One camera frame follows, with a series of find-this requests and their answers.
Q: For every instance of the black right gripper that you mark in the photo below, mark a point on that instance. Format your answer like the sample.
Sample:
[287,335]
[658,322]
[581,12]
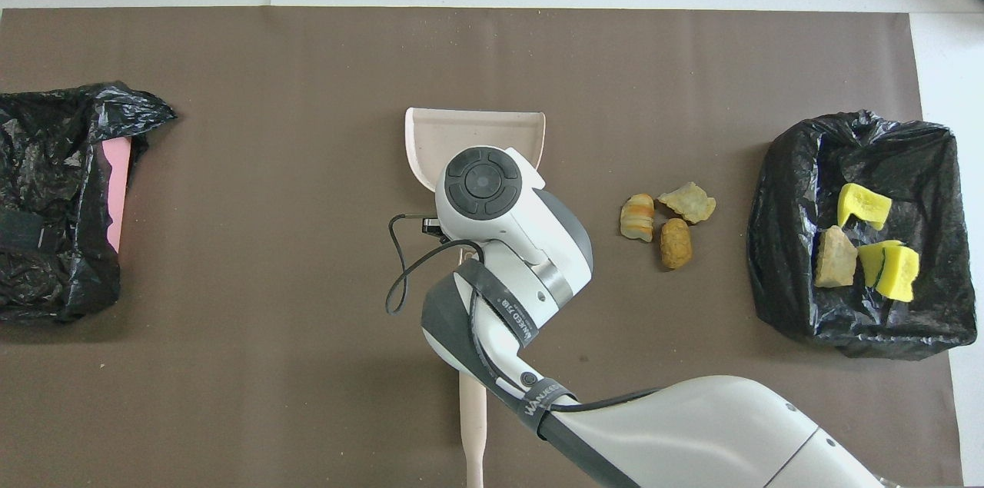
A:
[432,225]

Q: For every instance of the pale pink dustpan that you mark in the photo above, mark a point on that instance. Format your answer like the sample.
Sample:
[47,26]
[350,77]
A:
[461,131]

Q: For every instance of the beige hand brush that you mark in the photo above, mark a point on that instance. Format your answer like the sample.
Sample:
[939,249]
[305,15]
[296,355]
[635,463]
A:
[473,419]

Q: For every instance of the small striped croissant toy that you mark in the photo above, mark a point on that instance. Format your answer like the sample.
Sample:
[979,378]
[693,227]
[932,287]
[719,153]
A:
[638,217]

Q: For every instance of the brown fried nugget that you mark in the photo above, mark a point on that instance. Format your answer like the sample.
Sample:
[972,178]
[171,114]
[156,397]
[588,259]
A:
[676,244]

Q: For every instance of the pale chip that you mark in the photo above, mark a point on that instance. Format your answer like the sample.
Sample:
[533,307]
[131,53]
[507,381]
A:
[688,202]

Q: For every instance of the large striped croissant toy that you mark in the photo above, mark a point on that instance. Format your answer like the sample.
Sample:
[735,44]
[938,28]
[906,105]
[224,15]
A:
[836,261]

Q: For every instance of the yellow green sponge piece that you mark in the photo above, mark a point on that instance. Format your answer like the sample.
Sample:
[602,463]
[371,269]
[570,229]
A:
[865,204]

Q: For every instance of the large yellow sponge piece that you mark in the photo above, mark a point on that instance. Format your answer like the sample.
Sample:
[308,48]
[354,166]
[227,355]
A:
[870,261]

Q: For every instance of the small yellow sponge piece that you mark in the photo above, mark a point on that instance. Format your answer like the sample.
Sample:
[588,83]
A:
[903,273]

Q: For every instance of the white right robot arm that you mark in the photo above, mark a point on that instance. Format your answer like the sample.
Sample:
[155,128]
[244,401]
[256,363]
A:
[530,242]

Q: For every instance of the pink plastic bin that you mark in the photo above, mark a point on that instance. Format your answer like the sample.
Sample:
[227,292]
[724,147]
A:
[117,188]

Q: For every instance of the black bag lined bin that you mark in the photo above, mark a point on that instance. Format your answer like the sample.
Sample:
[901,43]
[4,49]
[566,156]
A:
[792,257]

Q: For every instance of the loose black trash bag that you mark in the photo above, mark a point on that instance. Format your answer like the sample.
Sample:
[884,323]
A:
[54,165]

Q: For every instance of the brown paper table mat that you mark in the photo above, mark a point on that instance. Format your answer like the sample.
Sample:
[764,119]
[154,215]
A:
[492,58]

